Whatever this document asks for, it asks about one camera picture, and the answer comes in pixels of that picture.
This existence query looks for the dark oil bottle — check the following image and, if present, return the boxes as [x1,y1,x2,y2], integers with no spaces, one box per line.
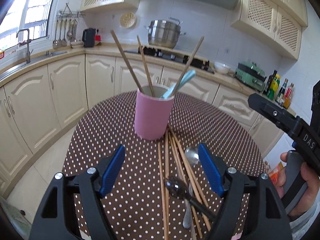
[263,70,277,95]

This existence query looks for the person's right hand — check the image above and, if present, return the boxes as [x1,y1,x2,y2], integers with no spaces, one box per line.
[275,152,319,221]

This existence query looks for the cream cabinets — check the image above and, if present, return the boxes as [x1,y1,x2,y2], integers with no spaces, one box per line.
[81,0,308,60]
[1,51,283,197]

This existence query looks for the orange snack bag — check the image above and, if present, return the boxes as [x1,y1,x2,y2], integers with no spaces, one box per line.
[264,161,284,185]

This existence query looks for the lower cream cabinets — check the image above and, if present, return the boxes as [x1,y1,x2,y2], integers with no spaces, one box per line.
[1,51,283,197]

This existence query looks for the red sauce bottle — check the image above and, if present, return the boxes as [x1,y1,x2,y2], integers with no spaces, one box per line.
[283,83,294,109]

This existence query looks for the stainless steel sink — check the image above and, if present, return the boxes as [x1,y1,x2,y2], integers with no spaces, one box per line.
[0,51,67,80]

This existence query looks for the black electric kettle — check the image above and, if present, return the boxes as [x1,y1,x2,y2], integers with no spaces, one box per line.
[82,28,96,48]

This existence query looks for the chrome sink faucet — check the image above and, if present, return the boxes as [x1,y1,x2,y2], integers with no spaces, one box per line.
[16,28,33,64]

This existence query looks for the white ceramic bowl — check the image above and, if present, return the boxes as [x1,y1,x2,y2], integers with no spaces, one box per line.
[214,61,231,74]

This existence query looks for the yellow green bottle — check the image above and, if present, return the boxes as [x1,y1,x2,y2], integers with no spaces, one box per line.
[267,74,281,100]

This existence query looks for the dark soy sauce bottle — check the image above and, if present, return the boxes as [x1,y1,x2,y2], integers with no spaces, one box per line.
[276,79,289,105]

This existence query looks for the black plastic spork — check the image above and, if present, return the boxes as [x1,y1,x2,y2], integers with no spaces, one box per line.
[164,177,216,222]

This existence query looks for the brown polka dot tablecloth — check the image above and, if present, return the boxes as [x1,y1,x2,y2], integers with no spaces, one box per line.
[62,92,265,239]

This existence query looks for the upper cream cabinets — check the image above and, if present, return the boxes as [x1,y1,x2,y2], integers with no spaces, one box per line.
[81,0,308,60]

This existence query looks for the round perforated wall plate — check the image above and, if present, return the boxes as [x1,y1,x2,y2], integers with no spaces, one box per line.
[120,12,137,29]

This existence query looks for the wooden chopstick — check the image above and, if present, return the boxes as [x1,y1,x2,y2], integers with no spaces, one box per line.
[169,134,202,239]
[165,129,169,239]
[167,124,212,231]
[169,36,204,97]
[110,29,143,93]
[137,35,155,97]
[158,142,169,240]

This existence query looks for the pink cylindrical utensil holder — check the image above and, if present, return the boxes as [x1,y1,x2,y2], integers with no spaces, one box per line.
[134,84,174,140]

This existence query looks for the green electric cooker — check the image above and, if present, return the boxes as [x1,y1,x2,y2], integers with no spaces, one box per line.
[234,61,266,92]

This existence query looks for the stainless steel steamer pot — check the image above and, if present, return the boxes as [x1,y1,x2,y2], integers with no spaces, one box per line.
[144,17,187,49]

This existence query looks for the wall utensil rack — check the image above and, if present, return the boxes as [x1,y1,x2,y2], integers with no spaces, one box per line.
[52,3,86,49]

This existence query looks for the window with frame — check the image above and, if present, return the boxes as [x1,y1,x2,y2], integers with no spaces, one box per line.
[1,0,53,51]

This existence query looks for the light blue sheathed knife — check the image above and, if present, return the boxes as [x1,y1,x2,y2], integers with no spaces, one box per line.
[161,70,196,99]

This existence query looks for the black gas stove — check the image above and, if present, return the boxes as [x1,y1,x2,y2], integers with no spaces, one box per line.
[123,45,216,74]

